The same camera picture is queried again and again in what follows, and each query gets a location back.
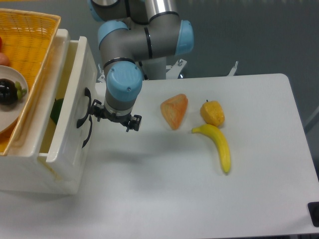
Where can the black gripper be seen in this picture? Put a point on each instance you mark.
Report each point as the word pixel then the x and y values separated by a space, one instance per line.
pixel 116 111

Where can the white top drawer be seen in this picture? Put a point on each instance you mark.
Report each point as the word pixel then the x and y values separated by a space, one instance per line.
pixel 77 88

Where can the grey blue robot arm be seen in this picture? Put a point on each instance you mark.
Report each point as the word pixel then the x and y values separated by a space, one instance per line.
pixel 133 31

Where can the white drawer cabinet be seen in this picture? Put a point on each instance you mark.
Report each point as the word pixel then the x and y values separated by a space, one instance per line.
pixel 24 168

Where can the orange toy bread wedge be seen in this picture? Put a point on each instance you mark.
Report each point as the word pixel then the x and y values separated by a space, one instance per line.
pixel 174 109

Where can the green toy bell pepper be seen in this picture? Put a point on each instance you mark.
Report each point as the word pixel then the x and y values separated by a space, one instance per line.
pixel 56 109

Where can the yellow toy banana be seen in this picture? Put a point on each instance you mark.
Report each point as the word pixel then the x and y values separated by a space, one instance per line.
pixel 220 141

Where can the yellow toy bell pepper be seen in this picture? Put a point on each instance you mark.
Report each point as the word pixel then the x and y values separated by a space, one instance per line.
pixel 212 113

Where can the white plate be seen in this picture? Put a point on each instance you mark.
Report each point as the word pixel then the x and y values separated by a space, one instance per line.
pixel 10 114

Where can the dark purple toy mangosteen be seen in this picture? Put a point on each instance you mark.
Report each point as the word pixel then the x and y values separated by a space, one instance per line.
pixel 11 92

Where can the yellow woven basket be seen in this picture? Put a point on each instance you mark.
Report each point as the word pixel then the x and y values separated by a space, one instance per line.
pixel 27 38

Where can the red toy fruit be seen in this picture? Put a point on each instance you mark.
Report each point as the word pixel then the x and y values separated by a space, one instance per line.
pixel 4 60

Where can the black round object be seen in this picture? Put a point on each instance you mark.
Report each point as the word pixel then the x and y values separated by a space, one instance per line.
pixel 313 208

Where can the white table bracket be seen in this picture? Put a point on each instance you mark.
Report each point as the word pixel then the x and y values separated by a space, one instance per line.
pixel 233 69

